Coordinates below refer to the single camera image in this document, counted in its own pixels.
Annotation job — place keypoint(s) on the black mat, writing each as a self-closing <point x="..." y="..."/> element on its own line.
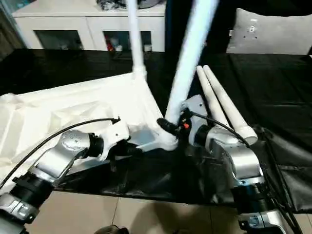
<point x="268" y="85"/>

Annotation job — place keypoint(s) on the white plastic table leg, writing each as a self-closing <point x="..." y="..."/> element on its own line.
<point x="209" y="92"/>
<point x="190" y="61"/>
<point x="226" y="102"/>
<point x="136" y="36"/>

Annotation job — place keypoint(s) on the red item behind glass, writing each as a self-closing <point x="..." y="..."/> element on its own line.
<point x="109" y="44"/>

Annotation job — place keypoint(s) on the beige curtain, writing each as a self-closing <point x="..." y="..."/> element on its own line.
<point x="7" y="29"/>

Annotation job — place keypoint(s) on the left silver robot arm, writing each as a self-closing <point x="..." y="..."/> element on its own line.
<point x="61" y="151"/>

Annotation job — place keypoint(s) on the white plastic table top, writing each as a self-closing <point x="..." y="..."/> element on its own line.
<point x="61" y="109"/>

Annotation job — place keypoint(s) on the white cabinet with glass doors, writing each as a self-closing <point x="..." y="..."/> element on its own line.
<point x="61" y="19"/>

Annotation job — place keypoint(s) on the grey cushion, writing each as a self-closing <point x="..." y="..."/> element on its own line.
<point x="273" y="34"/>

